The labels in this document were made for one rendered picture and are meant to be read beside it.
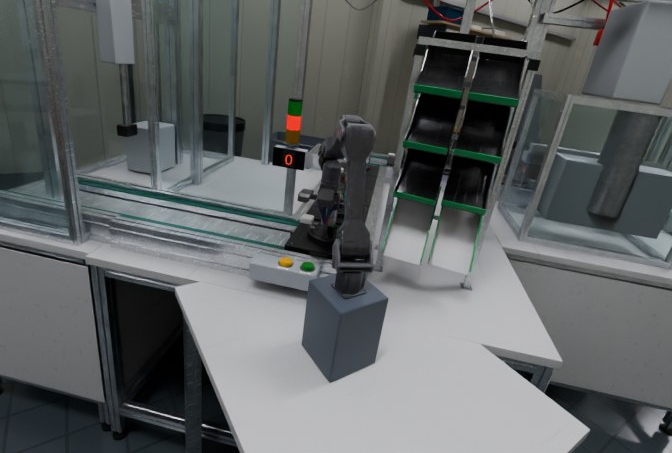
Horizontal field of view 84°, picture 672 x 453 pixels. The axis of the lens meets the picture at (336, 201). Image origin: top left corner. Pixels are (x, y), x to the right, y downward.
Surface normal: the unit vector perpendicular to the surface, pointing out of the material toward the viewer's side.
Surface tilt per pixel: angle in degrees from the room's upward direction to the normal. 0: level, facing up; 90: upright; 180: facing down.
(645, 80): 90
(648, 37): 90
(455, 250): 45
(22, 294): 90
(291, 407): 0
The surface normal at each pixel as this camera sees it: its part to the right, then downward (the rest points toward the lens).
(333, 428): 0.13, -0.93
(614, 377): -0.18, 0.33
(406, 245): -0.15, -0.44
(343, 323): 0.55, 0.36
